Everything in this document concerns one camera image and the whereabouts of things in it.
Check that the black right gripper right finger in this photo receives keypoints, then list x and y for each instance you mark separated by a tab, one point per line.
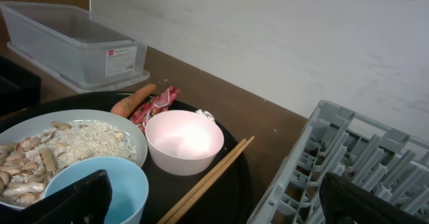
344	202

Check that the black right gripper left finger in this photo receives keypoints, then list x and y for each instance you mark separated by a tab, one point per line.
84	201

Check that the light blue cup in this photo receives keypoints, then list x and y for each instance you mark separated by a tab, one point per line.
129	183

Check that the orange carrot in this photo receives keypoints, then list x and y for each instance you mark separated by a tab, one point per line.
127	106

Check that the pink bowl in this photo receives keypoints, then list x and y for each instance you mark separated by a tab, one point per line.
183	143

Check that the wooden chopstick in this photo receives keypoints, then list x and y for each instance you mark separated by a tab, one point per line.
214	180
201	183

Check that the red snack wrapper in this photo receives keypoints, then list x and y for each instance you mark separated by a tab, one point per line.
154	106

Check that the white tissue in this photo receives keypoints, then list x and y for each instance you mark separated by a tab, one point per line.
207	114

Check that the grey dishwasher rack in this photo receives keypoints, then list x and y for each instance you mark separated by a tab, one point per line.
384	161

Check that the grey plate with food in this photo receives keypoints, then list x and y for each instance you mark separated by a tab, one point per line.
34	151

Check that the round black serving tray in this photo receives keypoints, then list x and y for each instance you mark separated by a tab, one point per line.
228	200

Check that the black rectangular tray bin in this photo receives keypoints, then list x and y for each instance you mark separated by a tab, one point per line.
20	88

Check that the clear plastic storage bin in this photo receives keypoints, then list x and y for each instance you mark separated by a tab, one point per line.
78	49

